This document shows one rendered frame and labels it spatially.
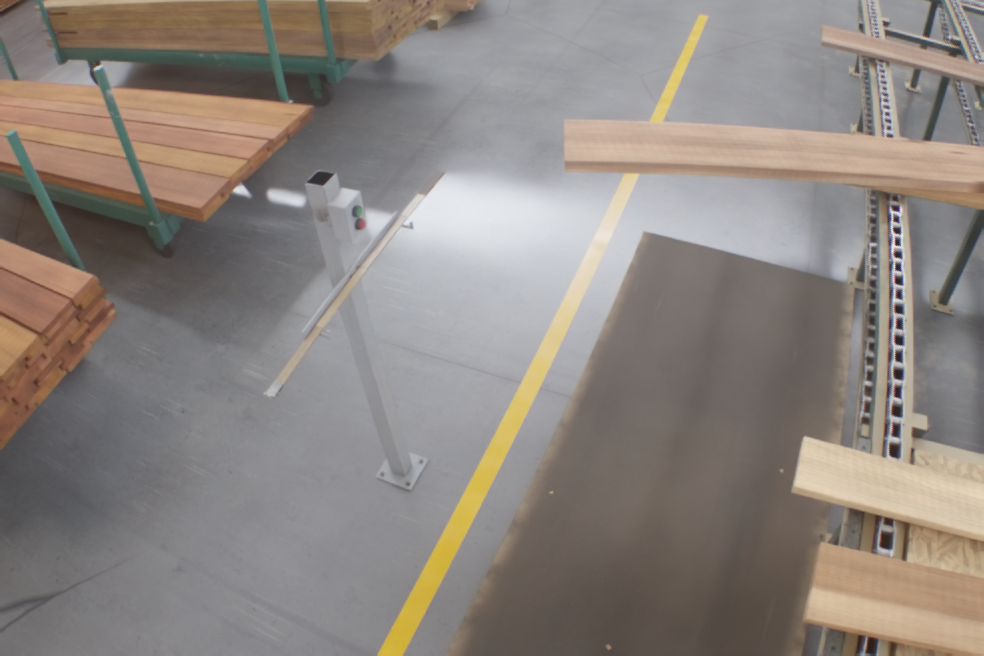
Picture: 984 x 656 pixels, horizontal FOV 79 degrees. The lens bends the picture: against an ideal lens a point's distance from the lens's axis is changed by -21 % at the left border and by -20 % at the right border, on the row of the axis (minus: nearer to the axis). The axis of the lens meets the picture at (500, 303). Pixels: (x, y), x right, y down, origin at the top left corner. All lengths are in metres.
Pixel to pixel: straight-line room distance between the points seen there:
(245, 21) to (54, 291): 2.55
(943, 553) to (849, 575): 0.29
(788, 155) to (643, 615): 1.64
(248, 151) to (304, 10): 1.26
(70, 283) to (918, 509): 2.97
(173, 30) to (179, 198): 2.25
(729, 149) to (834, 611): 1.61
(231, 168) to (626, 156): 1.94
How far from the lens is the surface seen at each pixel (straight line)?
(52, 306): 2.99
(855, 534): 1.76
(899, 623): 1.65
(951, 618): 1.71
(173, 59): 5.59
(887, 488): 1.79
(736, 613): 2.48
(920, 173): 2.78
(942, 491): 1.85
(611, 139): 2.53
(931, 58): 4.01
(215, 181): 3.51
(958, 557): 1.84
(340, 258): 1.90
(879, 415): 1.99
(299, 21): 4.66
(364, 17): 4.33
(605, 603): 2.44
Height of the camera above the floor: 2.28
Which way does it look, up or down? 45 degrees down
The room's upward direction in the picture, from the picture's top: 5 degrees counter-clockwise
